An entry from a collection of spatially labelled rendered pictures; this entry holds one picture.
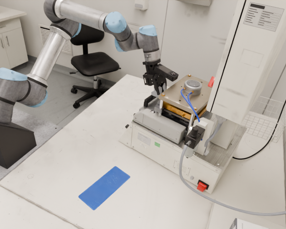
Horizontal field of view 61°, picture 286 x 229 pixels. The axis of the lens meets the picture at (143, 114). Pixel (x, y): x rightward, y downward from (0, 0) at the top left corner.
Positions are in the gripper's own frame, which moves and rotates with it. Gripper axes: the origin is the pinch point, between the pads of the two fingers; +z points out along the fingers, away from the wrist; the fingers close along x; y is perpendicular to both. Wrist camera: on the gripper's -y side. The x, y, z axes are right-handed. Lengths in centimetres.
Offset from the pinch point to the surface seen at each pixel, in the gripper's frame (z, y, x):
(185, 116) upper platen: 2.5, -17.4, 10.2
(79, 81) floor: 34, 202, -100
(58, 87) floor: 31, 208, -70
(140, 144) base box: 17.2, 5.8, 17.0
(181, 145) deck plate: 13.8, -16.6, 15.8
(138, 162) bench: 24.9, 5.5, 22.0
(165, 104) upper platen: -2.5, -8.1, 10.2
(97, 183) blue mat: 23, 12, 44
